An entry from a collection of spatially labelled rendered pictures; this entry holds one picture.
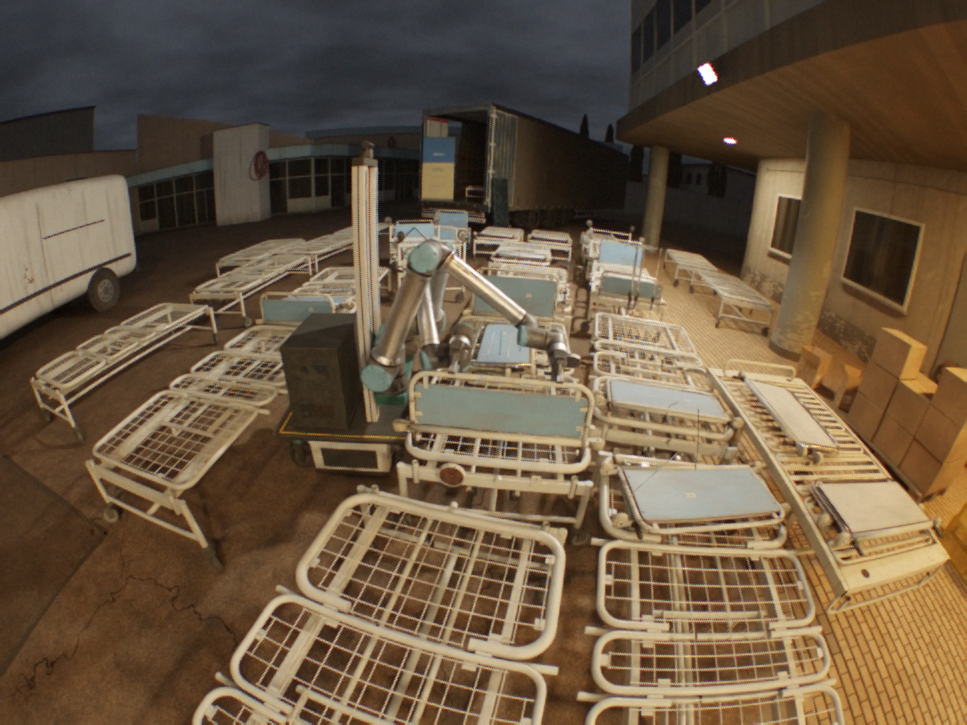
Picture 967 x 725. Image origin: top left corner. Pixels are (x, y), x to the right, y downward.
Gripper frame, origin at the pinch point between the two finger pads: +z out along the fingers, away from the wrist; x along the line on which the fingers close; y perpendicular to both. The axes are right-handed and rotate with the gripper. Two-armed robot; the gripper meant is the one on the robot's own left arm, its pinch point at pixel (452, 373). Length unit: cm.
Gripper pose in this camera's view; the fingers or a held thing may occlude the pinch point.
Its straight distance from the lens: 157.1
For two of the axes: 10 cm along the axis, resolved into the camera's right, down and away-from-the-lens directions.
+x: -0.3, 8.1, 5.8
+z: -1.1, 5.8, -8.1
